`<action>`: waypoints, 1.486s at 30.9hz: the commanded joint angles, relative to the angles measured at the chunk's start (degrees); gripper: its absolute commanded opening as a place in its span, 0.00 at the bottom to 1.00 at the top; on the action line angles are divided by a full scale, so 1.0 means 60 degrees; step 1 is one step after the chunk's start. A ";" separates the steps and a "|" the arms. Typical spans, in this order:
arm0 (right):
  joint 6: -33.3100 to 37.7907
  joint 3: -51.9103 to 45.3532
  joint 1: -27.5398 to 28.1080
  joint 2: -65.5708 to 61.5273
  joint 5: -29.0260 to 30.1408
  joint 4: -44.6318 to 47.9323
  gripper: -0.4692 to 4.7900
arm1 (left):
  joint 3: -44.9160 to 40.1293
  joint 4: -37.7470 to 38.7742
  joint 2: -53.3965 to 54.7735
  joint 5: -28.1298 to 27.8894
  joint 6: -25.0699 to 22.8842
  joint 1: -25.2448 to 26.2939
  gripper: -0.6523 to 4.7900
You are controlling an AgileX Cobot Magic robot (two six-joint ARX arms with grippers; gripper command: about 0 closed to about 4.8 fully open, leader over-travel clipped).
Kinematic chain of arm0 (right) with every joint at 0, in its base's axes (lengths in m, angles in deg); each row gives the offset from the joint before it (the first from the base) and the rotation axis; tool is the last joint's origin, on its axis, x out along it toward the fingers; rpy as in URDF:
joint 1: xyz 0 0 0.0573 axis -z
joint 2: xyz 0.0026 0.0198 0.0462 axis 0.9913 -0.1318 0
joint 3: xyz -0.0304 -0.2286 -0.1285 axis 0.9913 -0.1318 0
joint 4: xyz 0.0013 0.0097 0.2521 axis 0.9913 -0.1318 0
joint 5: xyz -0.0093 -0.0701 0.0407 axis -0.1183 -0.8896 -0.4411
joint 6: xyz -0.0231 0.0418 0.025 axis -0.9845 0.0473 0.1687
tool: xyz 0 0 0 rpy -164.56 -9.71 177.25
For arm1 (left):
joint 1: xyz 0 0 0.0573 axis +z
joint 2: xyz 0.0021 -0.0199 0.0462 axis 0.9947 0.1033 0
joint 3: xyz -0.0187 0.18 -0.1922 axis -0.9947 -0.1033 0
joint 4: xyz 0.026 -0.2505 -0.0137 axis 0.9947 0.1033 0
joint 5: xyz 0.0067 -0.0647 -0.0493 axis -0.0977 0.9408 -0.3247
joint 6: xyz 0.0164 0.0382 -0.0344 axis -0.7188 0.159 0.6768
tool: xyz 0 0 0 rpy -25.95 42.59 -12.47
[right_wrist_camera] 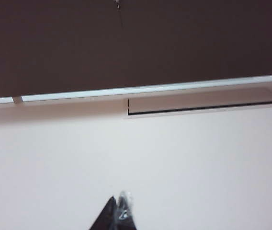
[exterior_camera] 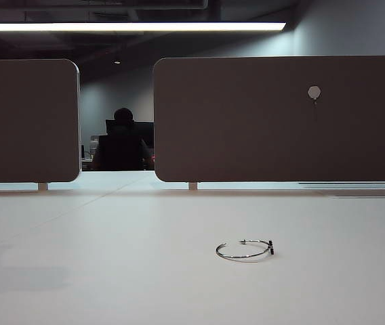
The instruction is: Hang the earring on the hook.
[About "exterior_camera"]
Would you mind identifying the white adhesive wall hook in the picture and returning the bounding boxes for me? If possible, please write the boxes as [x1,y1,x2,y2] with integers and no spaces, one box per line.
[307,85,322,112]

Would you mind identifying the right grey desk divider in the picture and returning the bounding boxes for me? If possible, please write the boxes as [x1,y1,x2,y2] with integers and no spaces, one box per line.
[153,55,385,183]

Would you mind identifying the black office chair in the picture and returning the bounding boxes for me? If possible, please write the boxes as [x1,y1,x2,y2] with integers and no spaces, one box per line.
[98,119,145,172]

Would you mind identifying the dark computer monitor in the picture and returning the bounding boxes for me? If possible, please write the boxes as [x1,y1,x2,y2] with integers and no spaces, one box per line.
[134,122,155,149]

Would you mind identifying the left grey desk divider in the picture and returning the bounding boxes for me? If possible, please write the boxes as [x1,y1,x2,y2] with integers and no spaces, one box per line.
[0,58,81,184]

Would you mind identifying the silver hoop earring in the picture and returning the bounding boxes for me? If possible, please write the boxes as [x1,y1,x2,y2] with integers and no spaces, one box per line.
[215,239,277,261]

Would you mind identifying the grey desk divider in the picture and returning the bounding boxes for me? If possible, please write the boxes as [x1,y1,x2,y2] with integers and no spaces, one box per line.
[153,55,385,183]
[0,58,81,184]

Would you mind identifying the long ceiling light strip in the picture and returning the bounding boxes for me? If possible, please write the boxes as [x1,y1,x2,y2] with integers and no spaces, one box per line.
[0,22,287,33]

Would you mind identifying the seated person in dark clothes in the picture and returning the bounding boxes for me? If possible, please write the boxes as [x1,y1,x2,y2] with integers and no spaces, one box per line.
[92,107,154,171]

